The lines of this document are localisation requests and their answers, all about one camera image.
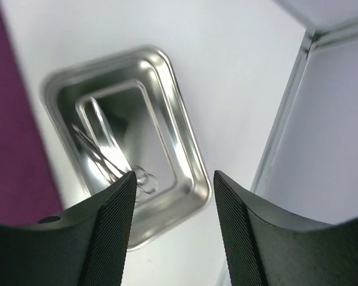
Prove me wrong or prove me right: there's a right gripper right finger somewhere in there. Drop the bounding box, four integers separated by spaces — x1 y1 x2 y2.
214 170 358 285

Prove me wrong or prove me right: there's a purple cloth mat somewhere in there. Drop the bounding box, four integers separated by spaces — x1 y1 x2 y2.
0 12 62 225

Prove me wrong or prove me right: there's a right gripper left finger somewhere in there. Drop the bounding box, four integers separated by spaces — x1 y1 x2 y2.
0 172 137 285

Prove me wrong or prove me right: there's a steel instrument tray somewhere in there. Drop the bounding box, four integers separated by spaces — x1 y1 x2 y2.
41 46 212 250

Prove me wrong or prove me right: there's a right aluminium frame post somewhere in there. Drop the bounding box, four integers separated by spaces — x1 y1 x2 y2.
251 17 358 195

